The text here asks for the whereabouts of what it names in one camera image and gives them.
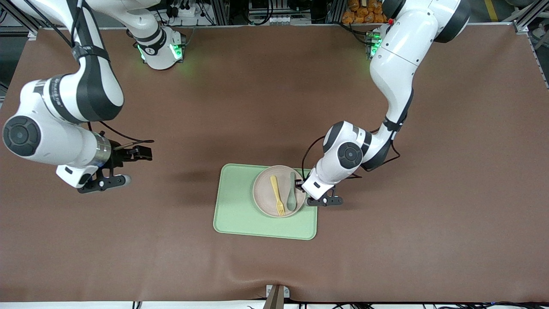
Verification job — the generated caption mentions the pale green plastic spoon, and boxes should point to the pale green plastic spoon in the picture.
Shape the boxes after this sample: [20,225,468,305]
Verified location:
[286,172,298,212]

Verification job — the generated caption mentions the yellow plastic fork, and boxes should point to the yellow plastic fork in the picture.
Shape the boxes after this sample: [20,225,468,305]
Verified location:
[270,175,286,216]

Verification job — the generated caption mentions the beige round plate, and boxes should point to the beige round plate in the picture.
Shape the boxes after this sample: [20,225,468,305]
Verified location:
[252,165,307,218]

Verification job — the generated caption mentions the light green rectangular tray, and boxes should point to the light green rectangular tray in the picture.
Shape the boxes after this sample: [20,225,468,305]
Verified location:
[213,164,319,240]

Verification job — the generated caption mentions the white power strip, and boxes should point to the white power strip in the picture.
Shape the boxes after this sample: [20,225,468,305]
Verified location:
[169,2,200,18]

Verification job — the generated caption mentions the bag of orange buns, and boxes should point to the bag of orange buns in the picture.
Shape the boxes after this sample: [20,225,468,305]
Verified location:
[342,0,393,24]

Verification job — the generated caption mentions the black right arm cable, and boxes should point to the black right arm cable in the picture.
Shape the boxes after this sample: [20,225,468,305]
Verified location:
[21,0,155,145]

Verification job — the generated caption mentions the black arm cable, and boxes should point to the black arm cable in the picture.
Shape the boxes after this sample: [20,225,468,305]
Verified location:
[301,124,402,182]
[21,0,155,145]

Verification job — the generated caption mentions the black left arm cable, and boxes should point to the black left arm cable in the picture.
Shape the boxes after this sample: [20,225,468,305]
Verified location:
[301,124,402,182]

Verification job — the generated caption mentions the grey metal table bracket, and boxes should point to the grey metal table bracket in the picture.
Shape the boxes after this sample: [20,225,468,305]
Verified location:
[262,284,291,309]

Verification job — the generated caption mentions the aluminium frame profile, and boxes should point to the aluminium frame profile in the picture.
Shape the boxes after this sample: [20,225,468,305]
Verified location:
[0,0,66,41]
[513,0,549,35]

